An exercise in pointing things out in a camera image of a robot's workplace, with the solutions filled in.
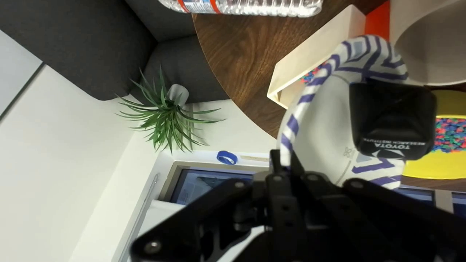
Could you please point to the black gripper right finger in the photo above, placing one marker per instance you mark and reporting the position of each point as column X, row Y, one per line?
column 379, row 219

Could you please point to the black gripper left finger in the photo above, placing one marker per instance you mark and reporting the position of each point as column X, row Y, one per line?
column 213, row 219

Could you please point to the black box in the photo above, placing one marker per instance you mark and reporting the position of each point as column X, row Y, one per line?
column 393, row 119

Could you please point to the blue patterned paper bowl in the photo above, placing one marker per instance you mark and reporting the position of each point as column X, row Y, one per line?
column 320, row 126

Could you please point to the beige ceramic mug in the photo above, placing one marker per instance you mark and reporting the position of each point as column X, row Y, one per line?
column 431, row 45

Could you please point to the small red object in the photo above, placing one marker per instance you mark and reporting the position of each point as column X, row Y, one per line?
column 377, row 20

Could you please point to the dark window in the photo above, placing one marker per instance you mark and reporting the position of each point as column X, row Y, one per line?
column 194, row 184

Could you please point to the blue tape roll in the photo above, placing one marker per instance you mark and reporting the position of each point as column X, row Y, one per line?
column 227, row 157

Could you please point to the yellow plate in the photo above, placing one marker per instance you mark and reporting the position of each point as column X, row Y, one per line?
column 446, row 165

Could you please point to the green spiky plant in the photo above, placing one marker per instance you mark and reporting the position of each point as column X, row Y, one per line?
column 165, row 117

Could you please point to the round dark wooden table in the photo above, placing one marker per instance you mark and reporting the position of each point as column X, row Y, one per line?
column 242, row 59

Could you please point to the light wooden box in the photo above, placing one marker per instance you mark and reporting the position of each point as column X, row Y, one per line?
column 310, row 53

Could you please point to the clear plastic water bottle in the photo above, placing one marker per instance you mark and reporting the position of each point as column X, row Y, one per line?
column 242, row 7

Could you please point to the dark grey sofa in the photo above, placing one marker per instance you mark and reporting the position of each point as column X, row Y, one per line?
column 87, row 45

